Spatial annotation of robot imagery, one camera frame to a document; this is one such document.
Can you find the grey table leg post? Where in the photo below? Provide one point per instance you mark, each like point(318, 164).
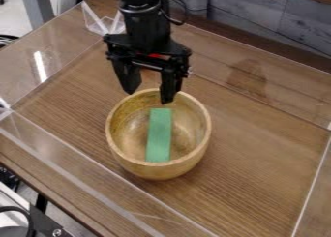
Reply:
point(39, 12)

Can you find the clear acrylic tray wall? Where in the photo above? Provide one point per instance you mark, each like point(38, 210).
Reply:
point(252, 109)

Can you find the green rectangular stick block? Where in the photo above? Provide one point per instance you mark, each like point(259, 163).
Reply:
point(159, 135)

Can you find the black clamp with cable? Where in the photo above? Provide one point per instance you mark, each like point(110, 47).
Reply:
point(28, 223)

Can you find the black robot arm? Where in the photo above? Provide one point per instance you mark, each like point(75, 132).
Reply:
point(147, 47)

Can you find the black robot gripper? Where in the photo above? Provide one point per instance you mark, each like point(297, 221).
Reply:
point(148, 36)

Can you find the red plush strawberry toy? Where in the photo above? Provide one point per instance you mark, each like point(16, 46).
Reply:
point(155, 55)

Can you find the light wooden bowl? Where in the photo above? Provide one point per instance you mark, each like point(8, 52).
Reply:
point(126, 134)

